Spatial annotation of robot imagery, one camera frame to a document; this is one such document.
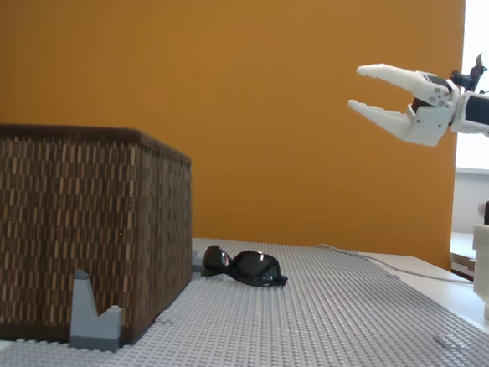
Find grey studded baseplate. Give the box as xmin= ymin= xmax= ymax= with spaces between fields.
xmin=0 ymin=223 xmax=489 ymax=367

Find black sunglasses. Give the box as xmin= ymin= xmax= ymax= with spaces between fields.
xmin=200 ymin=244 xmax=291 ymax=290

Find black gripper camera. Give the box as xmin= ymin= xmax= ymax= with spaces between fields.
xmin=447 ymin=49 xmax=489 ymax=95

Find large grey brick stopper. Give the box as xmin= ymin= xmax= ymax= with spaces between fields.
xmin=68 ymin=266 xmax=126 ymax=354

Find small flat grey tile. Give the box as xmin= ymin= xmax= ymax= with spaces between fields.
xmin=431 ymin=333 xmax=466 ymax=351

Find brown woven bin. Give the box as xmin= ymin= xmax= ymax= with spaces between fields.
xmin=0 ymin=118 xmax=203 ymax=354

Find small grey brick stopper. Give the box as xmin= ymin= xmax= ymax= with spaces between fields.
xmin=188 ymin=249 xmax=207 ymax=277

